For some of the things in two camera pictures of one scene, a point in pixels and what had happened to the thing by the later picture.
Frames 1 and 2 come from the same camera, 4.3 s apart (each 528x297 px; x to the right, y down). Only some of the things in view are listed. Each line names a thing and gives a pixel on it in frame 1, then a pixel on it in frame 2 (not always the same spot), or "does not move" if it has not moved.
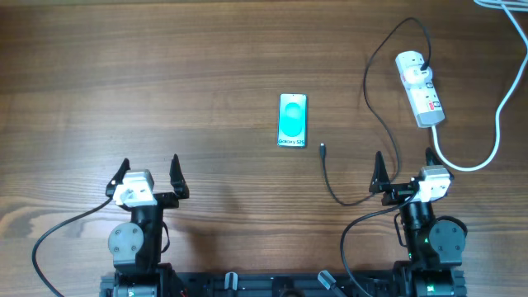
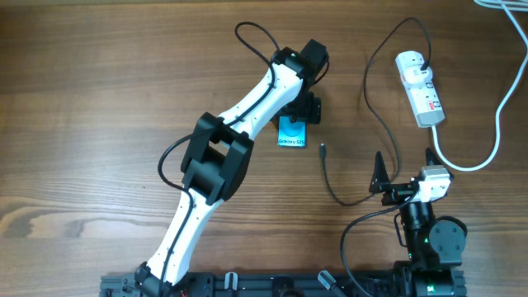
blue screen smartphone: [292, 123] does not move
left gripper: [170, 200] to [310, 111]
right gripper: [380, 181] does not move
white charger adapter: [415, 75] does not move
